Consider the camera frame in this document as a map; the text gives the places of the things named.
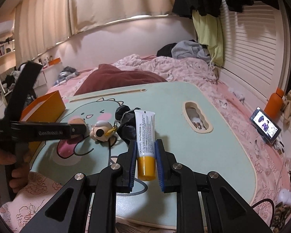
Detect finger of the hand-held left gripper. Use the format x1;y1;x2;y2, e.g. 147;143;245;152
64;123;87;139
3;61;43;123

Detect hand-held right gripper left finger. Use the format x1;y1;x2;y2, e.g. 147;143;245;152
19;139;138;233

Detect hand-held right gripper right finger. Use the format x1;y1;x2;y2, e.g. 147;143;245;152
155;139;273;233

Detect round cream toy figure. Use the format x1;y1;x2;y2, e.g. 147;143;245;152
90;121;118;142

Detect orange cardboard box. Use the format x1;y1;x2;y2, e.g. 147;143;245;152
19;90;66;157

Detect white tube with yellow cap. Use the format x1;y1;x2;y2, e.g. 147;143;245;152
134;109;157;181

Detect black lace-trimmed pouch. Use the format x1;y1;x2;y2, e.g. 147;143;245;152
115;105;137;148

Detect person's left hand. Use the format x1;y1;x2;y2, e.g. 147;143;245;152
0;148;30;207

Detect mint cartoon lap desk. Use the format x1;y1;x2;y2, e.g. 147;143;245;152
31;81;257;221

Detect pink bed sheet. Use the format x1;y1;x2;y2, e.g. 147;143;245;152
47;69;100;95

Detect striped grey clothes pile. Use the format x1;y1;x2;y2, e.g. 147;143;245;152
57;66;79;85

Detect maroon pillow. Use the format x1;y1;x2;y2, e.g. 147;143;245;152
74;64;168;96

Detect pink floral quilt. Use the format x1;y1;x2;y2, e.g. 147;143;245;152
0;55;291;233

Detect black smartphone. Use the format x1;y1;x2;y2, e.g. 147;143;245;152
249;107;282;143

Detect beige curtains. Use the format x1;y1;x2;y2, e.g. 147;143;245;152
13;0;182;61

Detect black clothing pile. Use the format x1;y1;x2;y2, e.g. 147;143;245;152
156;43;177;57

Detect grey clothing pile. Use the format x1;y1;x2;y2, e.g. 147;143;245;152
171;40;211;62

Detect orange bottle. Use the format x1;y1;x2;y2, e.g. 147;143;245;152
264;87;285;118

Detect leopard print cloth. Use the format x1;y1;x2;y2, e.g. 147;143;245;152
270;203;291;229

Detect lime green hanging cloth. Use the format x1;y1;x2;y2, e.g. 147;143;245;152
192;11;225;66

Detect white slatted panel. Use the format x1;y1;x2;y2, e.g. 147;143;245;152
218;0;291;102

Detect black cable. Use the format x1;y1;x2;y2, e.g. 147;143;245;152
251;198;275;229

